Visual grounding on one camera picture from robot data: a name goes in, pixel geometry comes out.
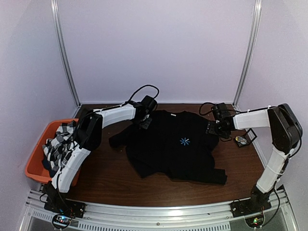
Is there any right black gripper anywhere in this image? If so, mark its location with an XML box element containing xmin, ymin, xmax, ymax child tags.
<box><xmin>206</xmin><ymin>120</ymin><xmax>230</xmax><ymax>139</ymax></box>

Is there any black t-shirt blue logo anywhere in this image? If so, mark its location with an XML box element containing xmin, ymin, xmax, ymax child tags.
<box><xmin>109</xmin><ymin>110</ymin><xmax>227</xmax><ymax>185</ymax></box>

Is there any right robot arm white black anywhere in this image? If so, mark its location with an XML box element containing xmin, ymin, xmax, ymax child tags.
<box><xmin>206</xmin><ymin>103</ymin><xmax>303</xmax><ymax>213</ymax></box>

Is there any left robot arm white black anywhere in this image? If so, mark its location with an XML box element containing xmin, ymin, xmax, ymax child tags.
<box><xmin>42</xmin><ymin>95</ymin><xmax>157</xmax><ymax>214</ymax></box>

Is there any black white checkered shirt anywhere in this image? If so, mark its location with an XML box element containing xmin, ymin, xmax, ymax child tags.
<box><xmin>42</xmin><ymin>121</ymin><xmax>77</xmax><ymax>178</ymax></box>

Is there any right circuit board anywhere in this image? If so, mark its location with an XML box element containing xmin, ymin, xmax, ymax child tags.
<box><xmin>245</xmin><ymin>214</ymin><xmax>265</xmax><ymax>229</ymax></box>

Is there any circuit board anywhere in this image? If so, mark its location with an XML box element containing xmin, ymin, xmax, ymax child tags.
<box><xmin>245</xmin><ymin>214</ymin><xmax>265</xmax><ymax>229</ymax></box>
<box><xmin>51</xmin><ymin>214</ymin><xmax>72</xmax><ymax>229</ymax></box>

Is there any dark blue garment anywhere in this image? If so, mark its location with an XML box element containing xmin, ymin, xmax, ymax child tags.
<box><xmin>42</xmin><ymin>157</ymin><xmax>59</xmax><ymax>171</ymax></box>

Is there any orange plastic bin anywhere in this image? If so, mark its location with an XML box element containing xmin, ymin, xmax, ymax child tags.
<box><xmin>25</xmin><ymin>118</ymin><xmax>78</xmax><ymax>184</ymax></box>

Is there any left circuit board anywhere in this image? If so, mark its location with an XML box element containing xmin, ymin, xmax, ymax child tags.
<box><xmin>51</xmin><ymin>214</ymin><xmax>72</xmax><ymax>229</ymax></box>

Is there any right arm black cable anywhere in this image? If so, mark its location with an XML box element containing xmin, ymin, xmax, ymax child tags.
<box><xmin>199</xmin><ymin>102</ymin><xmax>217</xmax><ymax>117</ymax></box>

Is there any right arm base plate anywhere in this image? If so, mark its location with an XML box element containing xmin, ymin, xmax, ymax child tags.
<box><xmin>230</xmin><ymin>198</ymin><xmax>271</xmax><ymax>218</ymax></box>

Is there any aluminium front rail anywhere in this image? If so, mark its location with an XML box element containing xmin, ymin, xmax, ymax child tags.
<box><xmin>20</xmin><ymin>189</ymin><xmax>299</xmax><ymax>231</ymax></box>

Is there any right aluminium corner post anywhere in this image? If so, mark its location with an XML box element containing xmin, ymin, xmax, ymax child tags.
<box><xmin>232</xmin><ymin>0</ymin><xmax>262</xmax><ymax>108</ymax></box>

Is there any aluminium corner post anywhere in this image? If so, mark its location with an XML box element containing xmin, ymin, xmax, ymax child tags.
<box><xmin>51</xmin><ymin>0</ymin><xmax>81</xmax><ymax>107</ymax></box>
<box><xmin>232</xmin><ymin>0</ymin><xmax>262</xmax><ymax>108</ymax></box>

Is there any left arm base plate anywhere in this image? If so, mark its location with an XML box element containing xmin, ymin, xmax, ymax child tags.
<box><xmin>44</xmin><ymin>198</ymin><xmax>86</xmax><ymax>218</ymax></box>

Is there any left aluminium corner post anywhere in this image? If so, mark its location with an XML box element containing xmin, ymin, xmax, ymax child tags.
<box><xmin>51</xmin><ymin>0</ymin><xmax>81</xmax><ymax>107</ymax></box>

